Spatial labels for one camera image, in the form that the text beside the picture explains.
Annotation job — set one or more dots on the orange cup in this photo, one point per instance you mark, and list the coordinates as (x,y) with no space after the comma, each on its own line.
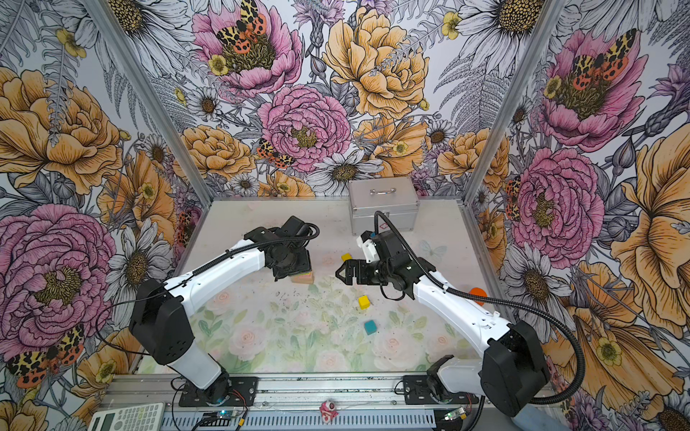
(479,295)

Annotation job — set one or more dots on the silver metal case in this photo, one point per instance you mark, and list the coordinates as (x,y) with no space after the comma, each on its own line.
(395,197)

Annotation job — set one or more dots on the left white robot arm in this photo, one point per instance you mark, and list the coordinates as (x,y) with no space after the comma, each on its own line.
(161,320)

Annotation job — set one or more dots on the blue cloth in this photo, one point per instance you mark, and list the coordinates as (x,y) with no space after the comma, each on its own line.
(538,418)

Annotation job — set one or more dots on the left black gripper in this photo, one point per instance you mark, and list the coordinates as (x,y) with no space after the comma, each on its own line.
(304,265)

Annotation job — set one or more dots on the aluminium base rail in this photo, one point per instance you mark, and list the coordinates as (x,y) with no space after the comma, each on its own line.
(273,392)

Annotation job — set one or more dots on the teal cube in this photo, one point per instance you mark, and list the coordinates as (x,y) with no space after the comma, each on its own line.
(370,327)

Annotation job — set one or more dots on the white calculator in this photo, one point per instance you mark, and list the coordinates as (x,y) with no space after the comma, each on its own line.
(148,417)

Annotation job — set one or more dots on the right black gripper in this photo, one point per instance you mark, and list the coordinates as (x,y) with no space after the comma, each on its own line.
(361,278)

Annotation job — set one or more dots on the pink toy figure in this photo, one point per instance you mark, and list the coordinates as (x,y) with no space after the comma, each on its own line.
(328,411)

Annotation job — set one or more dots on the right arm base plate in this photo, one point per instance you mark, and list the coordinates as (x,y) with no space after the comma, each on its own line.
(416,391)

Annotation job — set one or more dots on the natural wood block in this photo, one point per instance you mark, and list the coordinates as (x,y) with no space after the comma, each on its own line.
(303,280)

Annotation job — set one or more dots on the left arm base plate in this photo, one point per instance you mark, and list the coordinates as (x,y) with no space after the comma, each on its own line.
(234,391)

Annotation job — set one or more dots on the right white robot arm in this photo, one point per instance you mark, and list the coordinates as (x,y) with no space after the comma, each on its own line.
(511,368)

